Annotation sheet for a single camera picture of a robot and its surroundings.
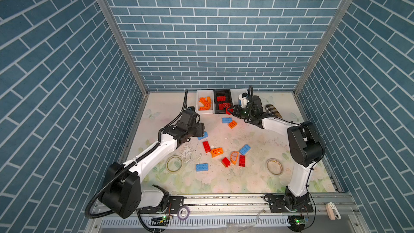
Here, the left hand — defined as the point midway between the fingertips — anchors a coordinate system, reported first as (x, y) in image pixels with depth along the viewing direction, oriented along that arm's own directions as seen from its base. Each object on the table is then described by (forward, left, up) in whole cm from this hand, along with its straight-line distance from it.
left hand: (204, 127), depth 85 cm
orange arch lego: (-11, -17, -11) cm, 23 cm away
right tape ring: (-15, -39, -14) cm, 44 cm away
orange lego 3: (-8, -7, -12) cm, 16 cm away
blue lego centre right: (-6, -23, -13) cm, 27 cm away
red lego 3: (-13, -12, -13) cm, 23 cm away
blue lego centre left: (+3, -1, -13) cm, 13 cm away
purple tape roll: (-37, +6, -14) cm, 40 cm away
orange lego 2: (+11, -18, -12) cm, 24 cm away
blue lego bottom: (-16, +1, -13) cm, 21 cm away
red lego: (+32, -11, -12) cm, 36 cm away
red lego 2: (+26, -14, -11) cm, 32 cm away
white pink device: (-36, -59, -11) cm, 70 cm away
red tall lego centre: (-4, -1, -12) cm, 13 cm away
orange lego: (+24, 0, -12) cm, 27 cm away
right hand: (+13, -15, -1) cm, 20 cm away
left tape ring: (-14, +16, -15) cm, 26 cm away
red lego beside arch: (-13, -21, -13) cm, 28 cm away
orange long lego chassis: (+28, 0, -11) cm, 30 cm away
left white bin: (+36, +2, -10) cm, 37 cm away
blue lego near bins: (+14, -14, -13) cm, 24 cm away
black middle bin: (+37, -11, -9) cm, 40 cm away
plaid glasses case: (+22, -45, -11) cm, 51 cm away
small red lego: (+11, -15, +2) cm, 18 cm away
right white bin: (+35, -21, -8) cm, 42 cm away
